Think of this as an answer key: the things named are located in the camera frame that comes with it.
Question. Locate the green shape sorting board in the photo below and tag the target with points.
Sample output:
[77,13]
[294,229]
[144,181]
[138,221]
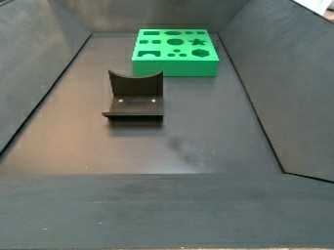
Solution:
[179,52]

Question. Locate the black curved holder stand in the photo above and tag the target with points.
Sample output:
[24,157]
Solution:
[136,96]

